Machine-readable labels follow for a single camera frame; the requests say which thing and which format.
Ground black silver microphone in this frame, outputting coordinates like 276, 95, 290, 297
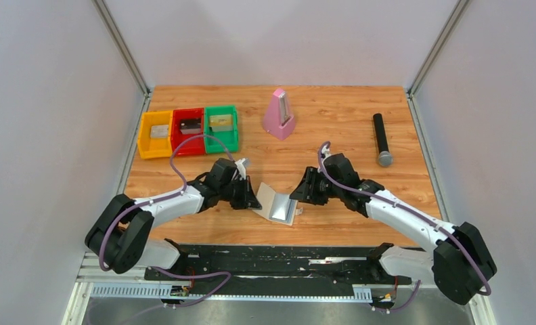
372, 113, 393, 167

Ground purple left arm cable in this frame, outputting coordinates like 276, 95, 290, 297
98, 133, 249, 313

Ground silver card stack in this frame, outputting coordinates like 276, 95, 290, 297
150, 125, 169, 139

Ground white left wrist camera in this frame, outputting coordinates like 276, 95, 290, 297
235, 158, 250, 179

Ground green plastic bin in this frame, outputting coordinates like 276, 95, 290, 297
204, 105, 240, 152

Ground gold card stack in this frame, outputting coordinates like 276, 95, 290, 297
208, 114, 234, 132

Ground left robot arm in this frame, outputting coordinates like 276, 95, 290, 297
84, 158, 262, 280

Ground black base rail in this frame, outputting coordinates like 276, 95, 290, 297
77, 244, 487, 302

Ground red plastic bin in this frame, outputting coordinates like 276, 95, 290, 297
171, 108, 206, 156

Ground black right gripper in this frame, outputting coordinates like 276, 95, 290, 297
290, 167, 343, 207

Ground pink metronome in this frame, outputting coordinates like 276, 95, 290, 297
262, 88, 296, 141

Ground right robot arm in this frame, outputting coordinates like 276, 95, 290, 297
290, 154, 497, 305

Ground black card stack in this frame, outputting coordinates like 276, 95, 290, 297
179, 118, 202, 135

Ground yellow plastic bin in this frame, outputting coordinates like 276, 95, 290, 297
137, 110, 173, 159

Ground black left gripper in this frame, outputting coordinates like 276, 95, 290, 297
219, 176, 262, 211

